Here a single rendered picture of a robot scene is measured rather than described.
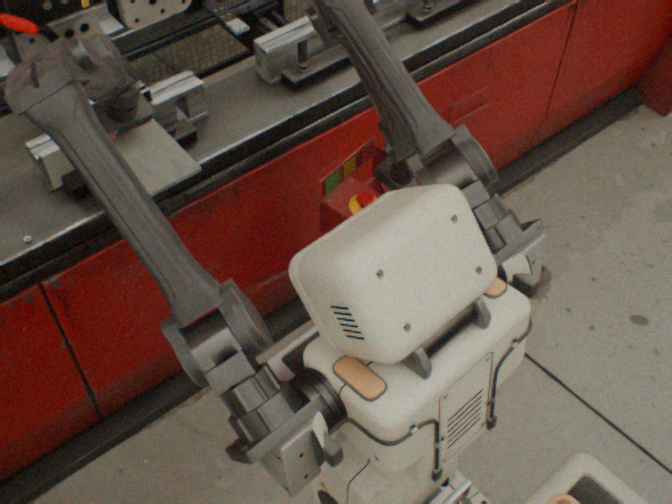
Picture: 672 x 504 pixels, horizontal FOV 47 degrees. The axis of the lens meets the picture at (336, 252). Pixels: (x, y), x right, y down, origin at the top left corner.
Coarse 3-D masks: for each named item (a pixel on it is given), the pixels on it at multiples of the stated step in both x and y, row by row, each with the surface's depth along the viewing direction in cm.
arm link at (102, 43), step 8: (96, 40) 136; (104, 40) 137; (96, 48) 135; (104, 48) 135; (112, 48) 138; (120, 56) 130; (128, 64) 132; (128, 72) 130; (136, 80) 134; (112, 96) 135
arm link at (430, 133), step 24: (312, 0) 124; (336, 0) 121; (360, 0) 121; (336, 24) 124; (360, 24) 120; (360, 48) 119; (384, 48) 118; (384, 72) 118; (408, 72) 118; (408, 96) 116; (408, 120) 116; (432, 120) 115; (432, 144) 115; (456, 144) 115; (480, 168) 112
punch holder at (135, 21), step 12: (108, 0) 150; (120, 0) 144; (132, 0) 146; (144, 0) 147; (156, 0) 149; (168, 0) 150; (180, 0) 152; (120, 12) 147; (132, 12) 147; (144, 12) 148; (156, 12) 150; (168, 12) 152; (132, 24) 148; (144, 24) 150
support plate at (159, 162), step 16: (144, 128) 157; (160, 128) 157; (128, 144) 154; (144, 144) 154; (160, 144) 154; (176, 144) 154; (128, 160) 151; (144, 160) 151; (160, 160) 151; (176, 160) 151; (192, 160) 151; (144, 176) 148; (160, 176) 148; (176, 176) 149
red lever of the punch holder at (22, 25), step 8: (0, 16) 129; (8, 16) 129; (8, 24) 129; (16, 24) 129; (24, 24) 131; (32, 24) 132; (24, 32) 132; (32, 32) 132; (40, 32) 134; (48, 32) 134
